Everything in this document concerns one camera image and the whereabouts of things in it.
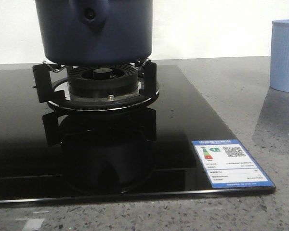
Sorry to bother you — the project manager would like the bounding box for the light blue ribbed cup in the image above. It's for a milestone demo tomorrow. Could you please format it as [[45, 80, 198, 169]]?
[[270, 19, 289, 92]]

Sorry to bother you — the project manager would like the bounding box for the right black pot support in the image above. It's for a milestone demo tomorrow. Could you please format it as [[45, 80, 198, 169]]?
[[33, 60, 159, 112]]

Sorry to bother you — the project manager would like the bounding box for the dark blue cooking pot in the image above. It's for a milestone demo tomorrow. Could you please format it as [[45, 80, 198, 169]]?
[[35, 0, 153, 66]]

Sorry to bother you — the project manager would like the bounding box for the right gas burner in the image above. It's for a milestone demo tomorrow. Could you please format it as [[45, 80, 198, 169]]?
[[67, 64, 138, 98]]

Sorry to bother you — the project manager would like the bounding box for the blue energy label sticker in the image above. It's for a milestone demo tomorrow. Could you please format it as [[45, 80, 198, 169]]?
[[192, 140, 274, 189]]

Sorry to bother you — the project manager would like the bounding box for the black glass gas stove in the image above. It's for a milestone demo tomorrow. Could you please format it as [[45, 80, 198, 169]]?
[[0, 65, 276, 207]]

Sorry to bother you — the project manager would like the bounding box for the metal wire pot ring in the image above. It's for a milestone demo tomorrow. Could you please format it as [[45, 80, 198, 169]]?
[[42, 57, 151, 73]]

